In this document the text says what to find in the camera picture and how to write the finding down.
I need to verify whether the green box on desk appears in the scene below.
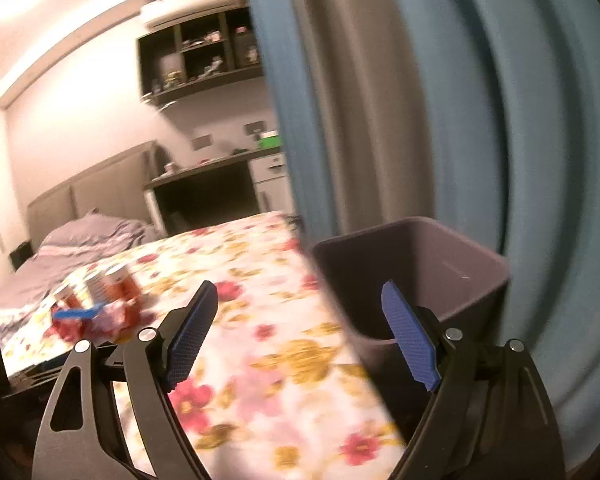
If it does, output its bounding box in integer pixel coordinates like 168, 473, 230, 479
258, 130, 282, 150

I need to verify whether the white striped paper cup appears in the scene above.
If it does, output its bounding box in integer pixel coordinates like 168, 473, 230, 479
84, 271, 110, 306

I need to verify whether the white air conditioner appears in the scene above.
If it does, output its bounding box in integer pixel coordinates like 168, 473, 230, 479
140, 0, 242, 29

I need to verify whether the floral bed sheet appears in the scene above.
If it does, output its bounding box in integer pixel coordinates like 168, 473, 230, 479
0, 212, 404, 479

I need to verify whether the grey striped duvet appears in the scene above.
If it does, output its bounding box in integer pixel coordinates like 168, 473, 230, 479
0, 212, 161, 309

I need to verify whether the dark desk with drawers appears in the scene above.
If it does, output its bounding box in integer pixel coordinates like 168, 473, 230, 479
145, 148, 296, 236

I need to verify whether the dark wall shelf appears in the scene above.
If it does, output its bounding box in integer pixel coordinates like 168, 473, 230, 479
136, 6, 263, 107

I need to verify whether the red white crumpled wrapper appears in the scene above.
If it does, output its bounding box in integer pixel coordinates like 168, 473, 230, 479
45, 300, 144, 344

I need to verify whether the grey trash bin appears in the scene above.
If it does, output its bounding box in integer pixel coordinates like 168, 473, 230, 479
311, 217, 509, 440

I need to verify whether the blue grey curtain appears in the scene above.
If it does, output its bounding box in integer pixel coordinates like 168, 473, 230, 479
249, 0, 600, 479

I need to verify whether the orange paper cup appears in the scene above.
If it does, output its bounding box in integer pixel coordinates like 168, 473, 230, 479
104, 263, 142, 301
54, 284, 82, 310

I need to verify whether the grey upholstered headboard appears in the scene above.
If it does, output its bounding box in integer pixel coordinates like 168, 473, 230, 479
26, 141, 171, 248

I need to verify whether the blue ridged sponge cloth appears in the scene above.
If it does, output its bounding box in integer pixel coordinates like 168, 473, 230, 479
50, 304, 105, 320

